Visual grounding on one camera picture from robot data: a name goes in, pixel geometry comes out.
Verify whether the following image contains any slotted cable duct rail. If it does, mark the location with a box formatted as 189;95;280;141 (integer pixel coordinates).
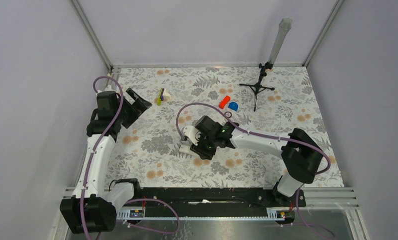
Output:
116;207;287;222

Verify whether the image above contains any grey tube on tripod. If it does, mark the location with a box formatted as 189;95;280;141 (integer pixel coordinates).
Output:
267;17;293;69

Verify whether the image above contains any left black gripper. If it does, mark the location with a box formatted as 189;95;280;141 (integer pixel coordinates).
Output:
114;88;151;128

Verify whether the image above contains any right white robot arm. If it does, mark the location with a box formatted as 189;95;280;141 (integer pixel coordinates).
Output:
180;115;323;206

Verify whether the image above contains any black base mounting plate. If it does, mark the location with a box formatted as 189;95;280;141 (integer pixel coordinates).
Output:
123;187;307;219

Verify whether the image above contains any white remote control body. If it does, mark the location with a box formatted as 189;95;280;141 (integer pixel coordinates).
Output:
179;145;195;155

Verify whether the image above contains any red plastic block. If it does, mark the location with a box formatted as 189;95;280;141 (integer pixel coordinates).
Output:
218;95;231;110

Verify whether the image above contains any small yellow object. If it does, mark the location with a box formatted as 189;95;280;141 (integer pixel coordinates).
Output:
156;88;164;106

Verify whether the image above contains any black mini tripod stand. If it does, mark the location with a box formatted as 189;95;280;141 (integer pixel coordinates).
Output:
239;61;275;112

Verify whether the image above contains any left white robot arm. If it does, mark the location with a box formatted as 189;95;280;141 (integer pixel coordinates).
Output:
60;88;152;234

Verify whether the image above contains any blue plastic cap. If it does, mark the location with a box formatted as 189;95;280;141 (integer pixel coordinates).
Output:
228;102;239;111

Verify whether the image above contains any floral patterned table mat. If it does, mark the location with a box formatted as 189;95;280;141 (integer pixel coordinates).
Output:
104;66;344;188

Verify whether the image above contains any small white block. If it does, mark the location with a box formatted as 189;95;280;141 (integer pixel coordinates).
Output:
162;90;171;101

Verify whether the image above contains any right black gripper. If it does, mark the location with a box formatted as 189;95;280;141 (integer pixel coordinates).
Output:
190;132;218;161

